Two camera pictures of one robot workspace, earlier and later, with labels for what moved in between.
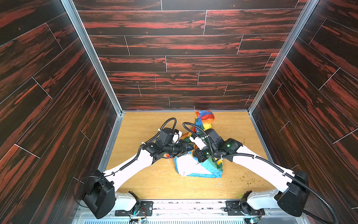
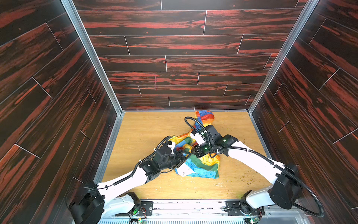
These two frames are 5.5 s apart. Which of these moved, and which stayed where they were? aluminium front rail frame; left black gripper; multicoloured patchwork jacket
Moved: left black gripper
Stayed: multicoloured patchwork jacket; aluminium front rail frame
